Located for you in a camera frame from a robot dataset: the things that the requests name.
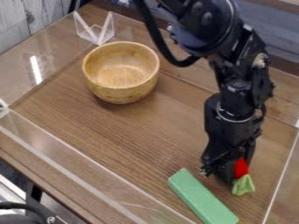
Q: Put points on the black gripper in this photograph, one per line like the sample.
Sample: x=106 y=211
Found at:
x=232 y=141

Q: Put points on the red plush strawberry green stem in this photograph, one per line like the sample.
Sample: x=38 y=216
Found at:
x=242 y=184

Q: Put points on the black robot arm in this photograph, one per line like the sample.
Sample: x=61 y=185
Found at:
x=210 y=31

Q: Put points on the green rectangular block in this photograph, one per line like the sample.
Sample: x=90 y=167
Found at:
x=200 y=199

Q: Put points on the wooden bowl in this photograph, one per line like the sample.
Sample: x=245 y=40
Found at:
x=121 y=71

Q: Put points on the clear acrylic front panel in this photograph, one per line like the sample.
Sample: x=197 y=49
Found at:
x=98 y=195

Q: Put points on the black device with cable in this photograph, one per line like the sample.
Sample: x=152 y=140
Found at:
x=19 y=213

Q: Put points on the clear acrylic corner bracket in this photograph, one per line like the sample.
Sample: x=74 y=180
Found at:
x=96 y=34

